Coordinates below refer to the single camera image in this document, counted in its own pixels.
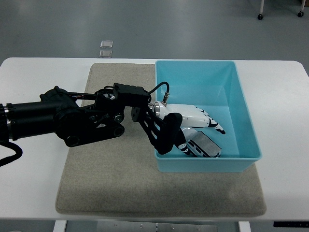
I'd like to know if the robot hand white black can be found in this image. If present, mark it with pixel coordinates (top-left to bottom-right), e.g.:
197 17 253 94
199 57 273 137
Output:
159 103 226 156

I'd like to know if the white toy car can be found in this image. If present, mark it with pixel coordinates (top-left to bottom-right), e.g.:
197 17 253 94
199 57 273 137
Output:
187 130 223 159

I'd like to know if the blue plastic box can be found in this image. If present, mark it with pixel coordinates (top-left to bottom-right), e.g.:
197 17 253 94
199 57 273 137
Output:
154 59 263 173

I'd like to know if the beige felt mat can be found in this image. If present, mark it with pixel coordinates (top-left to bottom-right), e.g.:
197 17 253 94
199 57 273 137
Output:
55 62 267 215

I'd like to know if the grey metal plate with screws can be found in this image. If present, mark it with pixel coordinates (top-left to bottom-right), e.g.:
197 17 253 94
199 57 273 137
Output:
96 221 218 232

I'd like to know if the white table leg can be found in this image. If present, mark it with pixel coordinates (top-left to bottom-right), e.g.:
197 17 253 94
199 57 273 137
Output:
238 221 252 232
53 220 67 232

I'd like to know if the black table control panel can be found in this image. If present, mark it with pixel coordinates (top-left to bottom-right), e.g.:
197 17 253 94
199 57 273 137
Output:
273 221 309 228

